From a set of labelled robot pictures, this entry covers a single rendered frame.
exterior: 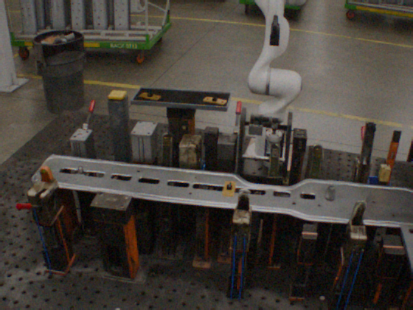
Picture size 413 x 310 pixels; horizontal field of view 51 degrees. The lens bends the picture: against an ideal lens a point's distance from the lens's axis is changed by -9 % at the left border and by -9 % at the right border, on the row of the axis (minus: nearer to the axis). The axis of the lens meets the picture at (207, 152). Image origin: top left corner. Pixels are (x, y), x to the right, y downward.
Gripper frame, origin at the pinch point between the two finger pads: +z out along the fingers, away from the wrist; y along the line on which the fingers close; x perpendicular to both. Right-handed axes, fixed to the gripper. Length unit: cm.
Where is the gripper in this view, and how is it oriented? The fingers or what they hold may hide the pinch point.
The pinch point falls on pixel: (274, 38)
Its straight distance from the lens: 158.6
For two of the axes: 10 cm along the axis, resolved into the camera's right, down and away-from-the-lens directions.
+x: 9.9, 0.9, -1.3
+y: -1.6, 5.1, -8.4
